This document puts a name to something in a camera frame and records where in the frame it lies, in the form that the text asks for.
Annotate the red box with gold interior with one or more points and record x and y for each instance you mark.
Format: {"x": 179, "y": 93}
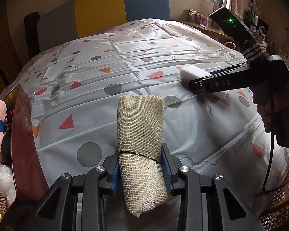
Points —
{"x": 29, "y": 179}

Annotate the purple box on desk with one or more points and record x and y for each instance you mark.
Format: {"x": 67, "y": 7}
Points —
{"x": 204, "y": 21}

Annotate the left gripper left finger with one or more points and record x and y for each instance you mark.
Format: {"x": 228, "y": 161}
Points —
{"x": 56, "y": 210}

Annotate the black wig with colourful beads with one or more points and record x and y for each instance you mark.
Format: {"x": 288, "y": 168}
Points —
{"x": 6, "y": 141}

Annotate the wicker chair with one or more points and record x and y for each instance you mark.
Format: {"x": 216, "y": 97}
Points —
{"x": 277, "y": 213}

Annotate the person's right hand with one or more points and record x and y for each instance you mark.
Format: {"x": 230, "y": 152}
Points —
{"x": 281, "y": 100}

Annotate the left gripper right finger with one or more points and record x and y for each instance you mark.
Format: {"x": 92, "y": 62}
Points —
{"x": 207, "y": 203}

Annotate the beige mesh cloth roll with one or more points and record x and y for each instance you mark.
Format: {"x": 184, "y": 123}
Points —
{"x": 139, "y": 137}

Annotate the grey yellow blue headboard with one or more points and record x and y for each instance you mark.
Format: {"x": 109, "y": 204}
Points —
{"x": 82, "y": 18}

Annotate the wooden side desk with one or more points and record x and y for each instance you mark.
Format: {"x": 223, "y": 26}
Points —
{"x": 207, "y": 30}

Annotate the patterned white bed sheet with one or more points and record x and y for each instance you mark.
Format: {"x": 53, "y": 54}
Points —
{"x": 74, "y": 90}

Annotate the clear plastic bag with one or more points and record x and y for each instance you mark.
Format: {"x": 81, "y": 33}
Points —
{"x": 7, "y": 186}

